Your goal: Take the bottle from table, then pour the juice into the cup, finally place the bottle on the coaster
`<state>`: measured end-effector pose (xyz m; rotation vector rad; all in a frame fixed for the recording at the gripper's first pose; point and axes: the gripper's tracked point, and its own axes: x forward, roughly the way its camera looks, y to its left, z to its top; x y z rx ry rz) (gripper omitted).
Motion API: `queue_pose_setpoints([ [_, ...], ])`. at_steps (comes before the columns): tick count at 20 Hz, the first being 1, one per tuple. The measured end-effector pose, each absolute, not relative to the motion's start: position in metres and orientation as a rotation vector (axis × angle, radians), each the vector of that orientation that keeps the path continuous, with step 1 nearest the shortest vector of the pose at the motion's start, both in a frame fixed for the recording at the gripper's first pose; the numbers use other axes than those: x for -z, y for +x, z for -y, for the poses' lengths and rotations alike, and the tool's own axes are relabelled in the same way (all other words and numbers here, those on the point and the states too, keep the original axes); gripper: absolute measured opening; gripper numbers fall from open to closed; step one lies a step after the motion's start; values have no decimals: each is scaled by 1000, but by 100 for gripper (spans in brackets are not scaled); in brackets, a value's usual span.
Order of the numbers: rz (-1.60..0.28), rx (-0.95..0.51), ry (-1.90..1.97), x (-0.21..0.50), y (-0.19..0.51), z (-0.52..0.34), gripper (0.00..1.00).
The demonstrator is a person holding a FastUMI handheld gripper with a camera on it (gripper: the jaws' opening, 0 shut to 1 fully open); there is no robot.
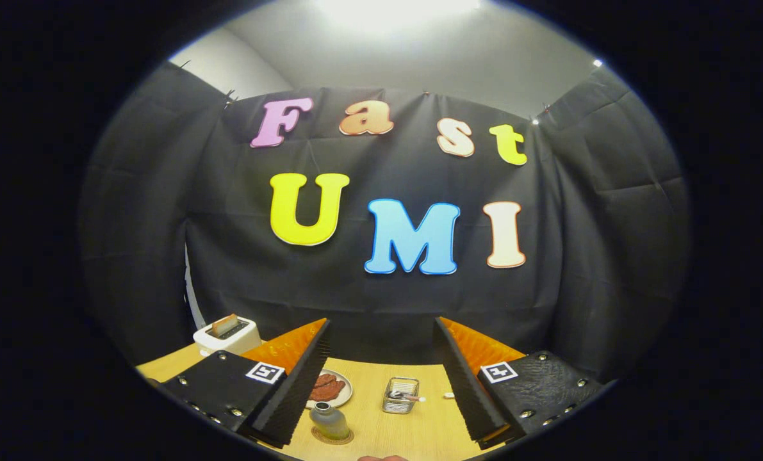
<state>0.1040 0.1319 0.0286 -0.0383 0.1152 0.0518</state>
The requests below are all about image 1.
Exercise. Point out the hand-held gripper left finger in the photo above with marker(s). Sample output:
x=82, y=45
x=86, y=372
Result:
x=295, y=397

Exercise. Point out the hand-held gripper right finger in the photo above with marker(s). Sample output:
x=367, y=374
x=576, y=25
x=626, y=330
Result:
x=467, y=394

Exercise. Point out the grey juice bottle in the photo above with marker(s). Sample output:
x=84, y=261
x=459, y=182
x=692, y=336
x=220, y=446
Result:
x=330, y=422

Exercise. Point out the round wooden coaster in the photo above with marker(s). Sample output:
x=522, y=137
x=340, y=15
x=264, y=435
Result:
x=317, y=436

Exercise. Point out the brown meat slice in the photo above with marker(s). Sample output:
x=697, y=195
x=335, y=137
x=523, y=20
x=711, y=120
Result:
x=325, y=380
x=330, y=391

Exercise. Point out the white round plate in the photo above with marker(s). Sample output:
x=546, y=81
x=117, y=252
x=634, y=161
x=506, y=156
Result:
x=348, y=392

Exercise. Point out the wooden table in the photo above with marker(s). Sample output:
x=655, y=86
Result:
x=387, y=435

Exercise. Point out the white toaster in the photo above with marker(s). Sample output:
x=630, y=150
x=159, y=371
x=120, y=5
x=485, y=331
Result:
x=218, y=346

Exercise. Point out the toast slice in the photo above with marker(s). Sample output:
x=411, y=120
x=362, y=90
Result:
x=224, y=324

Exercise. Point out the black backdrop cloth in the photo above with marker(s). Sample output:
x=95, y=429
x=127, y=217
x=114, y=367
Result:
x=355, y=301

